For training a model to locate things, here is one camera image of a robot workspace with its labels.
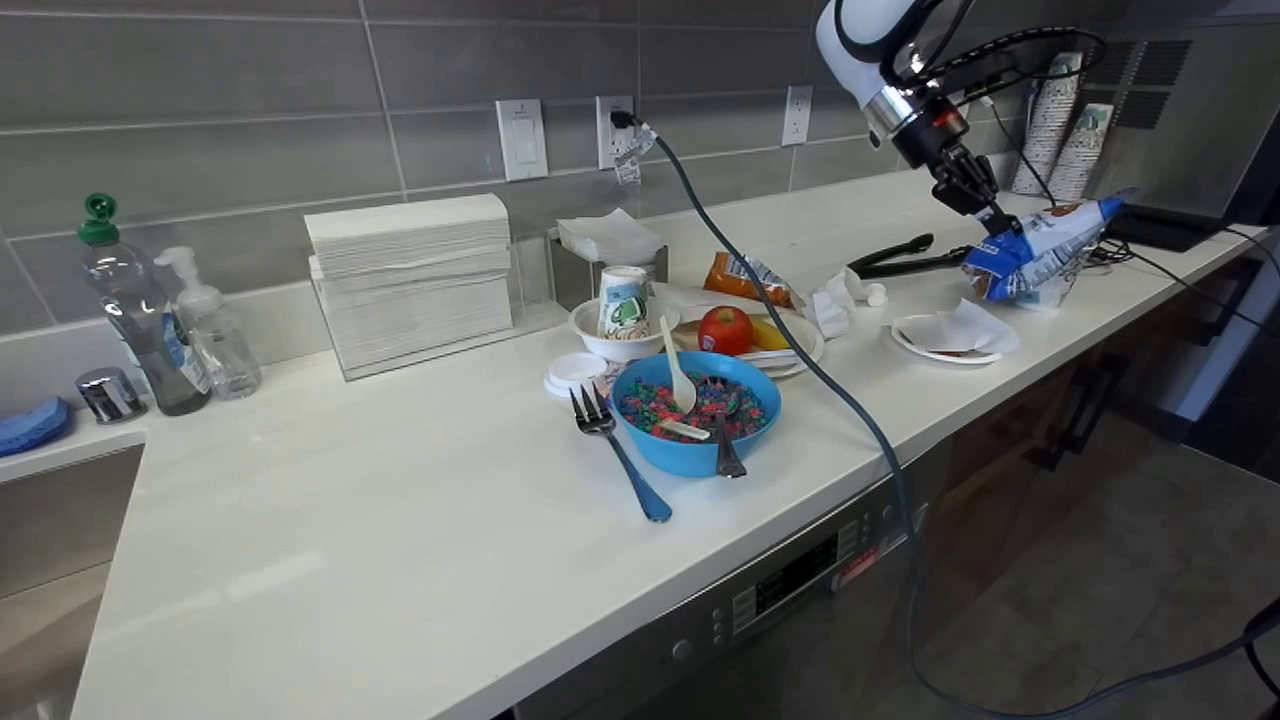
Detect green-capped dish soap bottle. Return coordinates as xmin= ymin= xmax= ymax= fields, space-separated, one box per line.
xmin=74 ymin=187 xmax=217 ymax=421

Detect white wall outlet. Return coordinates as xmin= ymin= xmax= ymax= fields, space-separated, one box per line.
xmin=593 ymin=94 xmax=642 ymax=176

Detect colourful cereal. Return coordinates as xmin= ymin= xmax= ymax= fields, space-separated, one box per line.
xmin=620 ymin=374 xmax=772 ymax=443

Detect white napkin stack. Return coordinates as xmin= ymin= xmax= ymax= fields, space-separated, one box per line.
xmin=554 ymin=205 xmax=667 ymax=268

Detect small white plate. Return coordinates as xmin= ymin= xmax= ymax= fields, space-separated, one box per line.
xmin=890 ymin=306 xmax=1008 ymax=374

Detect large white plate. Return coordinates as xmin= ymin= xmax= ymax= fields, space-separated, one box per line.
xmin=667 ymin=307 xmax=833 ymax=386

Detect clear pump bottle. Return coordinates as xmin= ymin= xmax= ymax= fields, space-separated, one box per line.
xmin=155 ymin=241 xmax=268 ymax=404

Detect small metal object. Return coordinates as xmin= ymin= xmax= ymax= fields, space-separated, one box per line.
xmin=74 ymin=364 xmax=150 ymax=429

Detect white bowl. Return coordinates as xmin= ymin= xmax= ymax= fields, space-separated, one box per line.
xmin=563 ymin=292 xmax=674 ymax=367

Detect orange snack bar packet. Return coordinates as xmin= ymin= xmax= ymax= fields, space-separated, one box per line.
xmin=700 ymin=250 xmax=799 ymax=315

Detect built-in dishwasher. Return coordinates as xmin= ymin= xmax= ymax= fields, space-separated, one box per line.
xmin=509 ymin=441 xmax=960 ymax=720

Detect white plastic spoon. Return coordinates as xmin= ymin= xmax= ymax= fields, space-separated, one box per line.
xmin=651 ymin=311 xmax=703 ymax=421

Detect wall plug adapter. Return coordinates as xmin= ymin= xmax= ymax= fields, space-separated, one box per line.
xmin=609 ymin=107 xmax=663 ymax=187

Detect blue sponge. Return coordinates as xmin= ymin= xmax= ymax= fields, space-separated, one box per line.
xmin=0 ymin=393 xmax=79 ymax=462

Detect blue-grey power cable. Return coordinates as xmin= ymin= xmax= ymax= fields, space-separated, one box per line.
xmin=643 ymin=125 xmax=1280 ymax=720

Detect white green-printed package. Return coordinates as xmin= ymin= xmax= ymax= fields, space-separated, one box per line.
xmin=1054 ymin=100 xmax=1124 ymax=210
xmin=1019 ymin=49 xmax=1088 ymax=194

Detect white switch plate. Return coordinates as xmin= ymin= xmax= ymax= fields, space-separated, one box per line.
xmin=494 ymin=96 xmax=554 ymax=183

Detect narrow white wall plate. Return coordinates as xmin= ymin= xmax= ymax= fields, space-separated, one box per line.
xmin=778 ymin=82 xmax=816 ymax=150

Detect metal napkin holder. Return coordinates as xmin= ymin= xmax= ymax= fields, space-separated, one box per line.
xmin=548 ymin=205 xmax=675 ymax=315

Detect yellow fruit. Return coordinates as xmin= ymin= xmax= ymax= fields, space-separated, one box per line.
xmin=747 ymin=315 xmax=797 ymax=357

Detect black kitchen tongs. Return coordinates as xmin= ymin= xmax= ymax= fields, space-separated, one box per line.
xmin=846 ymin=227 xmax=992 ymax=284

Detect white paper napkin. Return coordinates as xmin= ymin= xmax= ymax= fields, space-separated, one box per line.
xmin=948 ymin=295 xmax=1025 ymax=364

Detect crumpled white wrapper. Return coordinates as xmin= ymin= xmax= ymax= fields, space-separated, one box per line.
xmin=805 ymin=268 xmax=859 ymax=342

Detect blue snack packet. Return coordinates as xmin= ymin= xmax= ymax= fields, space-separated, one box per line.
xmin=960 ymin=187 xmax=1139 ymax=311

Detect white round lid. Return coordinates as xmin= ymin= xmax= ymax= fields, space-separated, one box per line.
xmin=539 ymin=346 xmax=615 ymax=404

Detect black fork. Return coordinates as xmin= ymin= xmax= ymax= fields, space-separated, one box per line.
xmin=709 ymin=395 xmax=752 ymax=484

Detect white yogurt cup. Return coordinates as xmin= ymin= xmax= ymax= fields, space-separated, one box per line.
xmin=593 ymin=261 xmax=658 ymax=336

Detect kitchen sink basin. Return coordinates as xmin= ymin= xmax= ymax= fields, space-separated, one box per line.
xmin=0 ymin=443 xmax=145 ymax=720

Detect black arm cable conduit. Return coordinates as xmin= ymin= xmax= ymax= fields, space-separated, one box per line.
xmin=929 ymin=25 xmax=1114 ymax=138

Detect black flat slab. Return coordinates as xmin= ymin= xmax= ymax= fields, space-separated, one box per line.
xmin=1088 ymin=197 xmax=1235 ymax=257

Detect red tomato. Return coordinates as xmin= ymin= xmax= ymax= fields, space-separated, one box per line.
xmin=691 ymin=300 xmax=762 ymax=359

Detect blue bowl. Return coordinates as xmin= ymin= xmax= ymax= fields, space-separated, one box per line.
xmin=609 ymin=347 xmax=787 ymax=484

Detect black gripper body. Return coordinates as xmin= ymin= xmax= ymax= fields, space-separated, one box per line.
xmin=917 ymin=116 xmax=1025 ymax=216

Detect blue-handled fork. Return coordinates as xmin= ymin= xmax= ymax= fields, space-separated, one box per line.
xmin=563 ymin=382 xmax=675 ymax=528

